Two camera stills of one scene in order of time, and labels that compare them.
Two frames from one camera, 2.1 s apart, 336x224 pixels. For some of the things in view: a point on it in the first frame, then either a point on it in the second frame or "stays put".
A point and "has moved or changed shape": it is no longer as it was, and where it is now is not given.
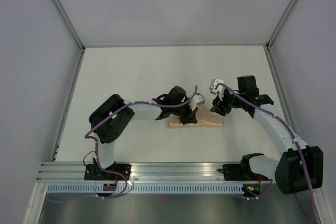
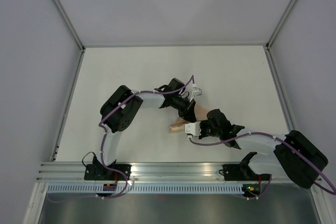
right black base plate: [241, 172] stays put
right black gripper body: [230, 99] to [207, 130]
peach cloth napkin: [206, 118] has moved or changed shape
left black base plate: [94, 172] stays put
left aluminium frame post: [61, 9] stays put
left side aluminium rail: [64, 115] stays put
